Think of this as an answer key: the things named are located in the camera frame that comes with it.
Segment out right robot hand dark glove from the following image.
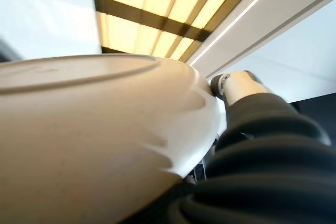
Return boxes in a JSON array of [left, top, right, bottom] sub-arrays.
[[123, 70, 336, 224]]

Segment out beige ceramic plate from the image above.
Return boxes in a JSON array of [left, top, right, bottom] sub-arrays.
[[0, 54, 228, 224]]

